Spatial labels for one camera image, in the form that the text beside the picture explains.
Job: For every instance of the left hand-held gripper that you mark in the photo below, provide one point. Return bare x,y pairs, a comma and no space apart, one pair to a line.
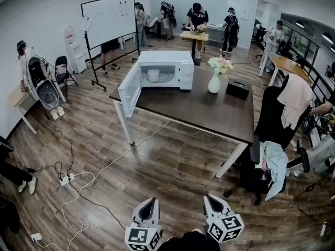
137,235

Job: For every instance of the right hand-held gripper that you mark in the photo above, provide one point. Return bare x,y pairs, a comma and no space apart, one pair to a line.
225,226

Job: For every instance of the white cup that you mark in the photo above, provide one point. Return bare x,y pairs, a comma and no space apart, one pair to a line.
153,75

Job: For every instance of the white microwave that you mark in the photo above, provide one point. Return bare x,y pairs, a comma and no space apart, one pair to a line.
165,57

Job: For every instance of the person's black clothing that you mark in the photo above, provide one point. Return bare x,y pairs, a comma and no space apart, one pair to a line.
188,242

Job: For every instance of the light blue garment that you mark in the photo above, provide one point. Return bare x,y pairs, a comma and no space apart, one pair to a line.
277,163

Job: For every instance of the white power strip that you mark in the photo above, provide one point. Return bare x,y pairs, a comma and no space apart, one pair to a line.
66,180

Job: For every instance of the dark brown table white legs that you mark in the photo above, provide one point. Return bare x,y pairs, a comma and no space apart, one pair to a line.
188,108

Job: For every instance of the white plug adapter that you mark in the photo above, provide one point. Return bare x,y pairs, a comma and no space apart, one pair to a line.
36,237

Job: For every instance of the black office chair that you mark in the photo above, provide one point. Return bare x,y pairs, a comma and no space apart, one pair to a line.
269,108

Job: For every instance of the black tissue box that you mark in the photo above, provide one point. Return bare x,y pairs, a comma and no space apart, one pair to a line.
237,89

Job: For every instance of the white vase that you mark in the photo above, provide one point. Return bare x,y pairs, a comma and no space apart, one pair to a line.
214,85

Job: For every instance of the pale pink cloth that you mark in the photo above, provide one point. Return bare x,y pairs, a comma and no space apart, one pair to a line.
295,98

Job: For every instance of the pastel flower bouquet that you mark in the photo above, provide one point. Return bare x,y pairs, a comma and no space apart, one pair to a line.
221,64

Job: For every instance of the white pod backpack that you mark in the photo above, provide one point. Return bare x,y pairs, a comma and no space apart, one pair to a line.
45,93

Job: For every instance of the light wood desk white legs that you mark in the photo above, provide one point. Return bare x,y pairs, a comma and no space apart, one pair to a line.
285,64
17,98

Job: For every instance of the small waste bin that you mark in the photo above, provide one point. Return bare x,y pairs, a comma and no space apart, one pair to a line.
88,63

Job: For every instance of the black folding chair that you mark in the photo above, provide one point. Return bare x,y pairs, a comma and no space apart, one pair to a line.
61,73

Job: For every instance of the white water dispenser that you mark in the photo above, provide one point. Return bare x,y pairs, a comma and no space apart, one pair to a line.
76,56

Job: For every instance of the light wood standing table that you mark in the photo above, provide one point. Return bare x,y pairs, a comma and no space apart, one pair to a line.
193,36

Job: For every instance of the black swivel chair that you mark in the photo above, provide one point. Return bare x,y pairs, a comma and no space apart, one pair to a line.
259,35

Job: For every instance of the small flower arrangement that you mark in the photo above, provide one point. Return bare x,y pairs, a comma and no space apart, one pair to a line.
202,29

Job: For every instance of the whiteboard on black stand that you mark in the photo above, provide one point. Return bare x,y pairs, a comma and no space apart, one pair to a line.
110,20

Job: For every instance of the clear plastic bag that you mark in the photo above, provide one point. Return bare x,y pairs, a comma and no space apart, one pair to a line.
86,23

